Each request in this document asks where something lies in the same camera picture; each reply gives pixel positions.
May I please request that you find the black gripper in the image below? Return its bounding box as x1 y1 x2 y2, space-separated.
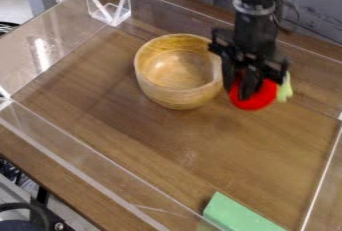
208 28 289 101

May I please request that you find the light wooden bowl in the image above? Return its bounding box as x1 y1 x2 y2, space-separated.
133 33 223 110

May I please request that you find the green foam block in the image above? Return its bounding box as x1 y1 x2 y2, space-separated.
203 192 287 231

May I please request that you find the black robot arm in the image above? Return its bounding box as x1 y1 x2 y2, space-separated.
208 0 289 101

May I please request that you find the black cable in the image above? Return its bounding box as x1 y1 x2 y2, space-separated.
0 202 50 231

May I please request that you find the clear acrylic enclosure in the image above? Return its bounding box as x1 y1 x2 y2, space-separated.
0 0 342 231

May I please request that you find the red plush fruit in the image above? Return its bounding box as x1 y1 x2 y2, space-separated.
228 73 293 111

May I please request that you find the black table bracket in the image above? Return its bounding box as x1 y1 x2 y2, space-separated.
30 187 76 231

